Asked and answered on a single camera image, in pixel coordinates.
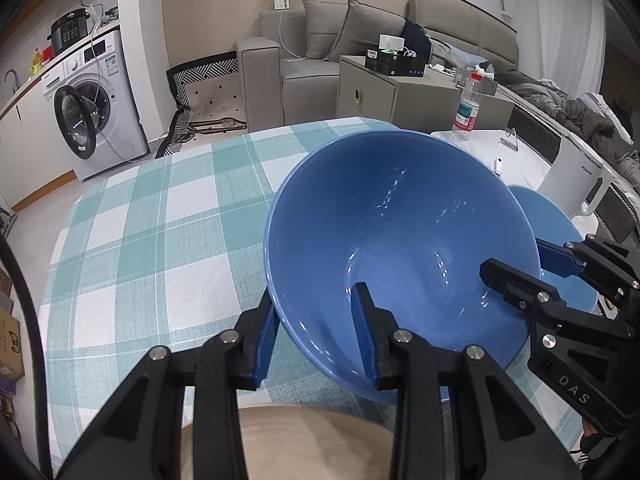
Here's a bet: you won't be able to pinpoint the grey side cabinet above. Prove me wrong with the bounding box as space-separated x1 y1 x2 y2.
335 54 516 134

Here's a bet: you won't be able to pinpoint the blue bowl front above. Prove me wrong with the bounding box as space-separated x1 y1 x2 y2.
264 129 540 404

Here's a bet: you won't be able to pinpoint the black rice cooker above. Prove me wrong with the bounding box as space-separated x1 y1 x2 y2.
48 8 94 56

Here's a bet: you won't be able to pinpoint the teal checked tablecloth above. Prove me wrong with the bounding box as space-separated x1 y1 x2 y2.
39 117 582 465

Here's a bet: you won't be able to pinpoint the white washing machine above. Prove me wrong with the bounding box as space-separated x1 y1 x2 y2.
40 27 149 181

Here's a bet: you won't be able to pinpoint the blue bowl back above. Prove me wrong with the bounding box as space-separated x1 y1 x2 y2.
510 185 598 313

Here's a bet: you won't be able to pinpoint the blue bowl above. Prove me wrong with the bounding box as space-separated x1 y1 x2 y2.
264 129 540 404
510 185 598 313

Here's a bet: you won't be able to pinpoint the right hand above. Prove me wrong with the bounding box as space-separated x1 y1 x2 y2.
579 419 617 457

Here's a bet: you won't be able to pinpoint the black box on cabinet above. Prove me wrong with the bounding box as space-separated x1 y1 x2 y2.
364 49 427 77

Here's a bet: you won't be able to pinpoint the cream plate stack top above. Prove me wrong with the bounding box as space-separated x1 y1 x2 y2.
179 405 396 480

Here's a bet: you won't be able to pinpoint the black cable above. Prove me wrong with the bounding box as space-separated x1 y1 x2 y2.
0 234 54 478

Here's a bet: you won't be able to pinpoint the plastic water bottle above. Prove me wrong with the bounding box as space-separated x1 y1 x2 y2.
452 72 482 141

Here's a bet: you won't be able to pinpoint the white kitchen counter cabinets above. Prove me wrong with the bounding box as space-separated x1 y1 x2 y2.
1 78 77 211

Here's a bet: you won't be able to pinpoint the white marble coffee table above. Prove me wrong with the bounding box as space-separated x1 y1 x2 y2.
434 130 599 237

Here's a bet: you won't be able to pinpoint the grey cushion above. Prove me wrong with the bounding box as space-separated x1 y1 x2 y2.
326 0 406 63

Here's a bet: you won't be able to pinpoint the grey sofa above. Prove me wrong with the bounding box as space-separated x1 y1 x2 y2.
236 0 518 133

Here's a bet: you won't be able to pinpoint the cardboard box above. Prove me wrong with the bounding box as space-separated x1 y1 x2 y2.
0 310 24 382

